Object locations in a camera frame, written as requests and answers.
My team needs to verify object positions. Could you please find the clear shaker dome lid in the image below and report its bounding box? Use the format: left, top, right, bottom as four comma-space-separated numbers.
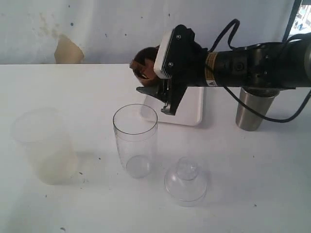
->
164, 157, 208, 207

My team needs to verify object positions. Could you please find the translucent plastic cup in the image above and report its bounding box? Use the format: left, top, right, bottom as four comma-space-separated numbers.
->
11, 108, 78, 184

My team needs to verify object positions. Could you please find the clear shaker body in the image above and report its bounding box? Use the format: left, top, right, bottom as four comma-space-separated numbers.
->
113, 103, 158, 179

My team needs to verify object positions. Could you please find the dark window frame post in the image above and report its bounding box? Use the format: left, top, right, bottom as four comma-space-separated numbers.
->
282, 0, 302, 42

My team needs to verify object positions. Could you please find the brown wooden cup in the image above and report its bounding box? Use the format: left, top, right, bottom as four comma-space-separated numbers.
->
129, 46, 160, 86

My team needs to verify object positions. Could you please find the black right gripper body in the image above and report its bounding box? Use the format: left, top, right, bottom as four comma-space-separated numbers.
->
161, 24, 207, 116

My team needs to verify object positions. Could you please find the white square tray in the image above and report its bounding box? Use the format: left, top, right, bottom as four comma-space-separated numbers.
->
143, 87, 204, 126

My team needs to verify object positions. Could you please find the stainless steel cup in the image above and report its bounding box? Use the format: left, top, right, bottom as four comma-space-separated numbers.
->
235, 87, 279, 132

